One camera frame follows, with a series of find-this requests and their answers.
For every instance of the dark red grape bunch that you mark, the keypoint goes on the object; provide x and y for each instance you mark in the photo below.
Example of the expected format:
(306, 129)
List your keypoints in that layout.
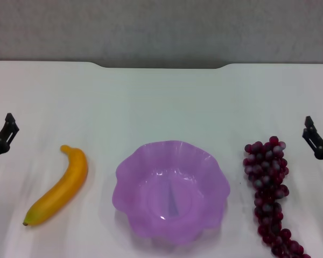
(266, 172)

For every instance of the yellow banana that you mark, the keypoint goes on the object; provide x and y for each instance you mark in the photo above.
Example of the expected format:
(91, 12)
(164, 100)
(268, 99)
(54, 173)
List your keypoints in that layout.
(70, 174)

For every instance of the purple scalloped plastic bowl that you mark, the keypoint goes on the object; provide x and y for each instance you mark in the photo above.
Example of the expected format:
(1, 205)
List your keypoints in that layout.
(150, 188)

